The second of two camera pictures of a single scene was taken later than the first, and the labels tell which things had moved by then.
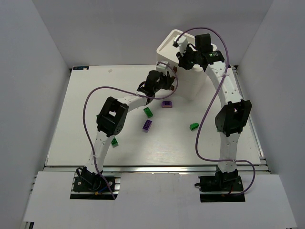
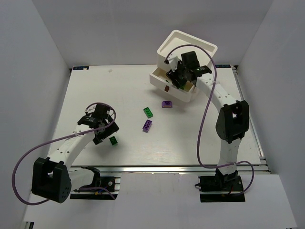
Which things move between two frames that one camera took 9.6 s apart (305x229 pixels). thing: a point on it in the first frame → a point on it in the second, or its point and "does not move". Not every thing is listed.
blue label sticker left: x=81 y=68 does not move
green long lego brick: x=147 y=112 does not move
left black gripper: x=165 y=81 → x=105 y=132
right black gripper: x=183 y=59 → x=176 y=78
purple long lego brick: x=147 y=126 does not move
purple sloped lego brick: x=167 y=104 does not move
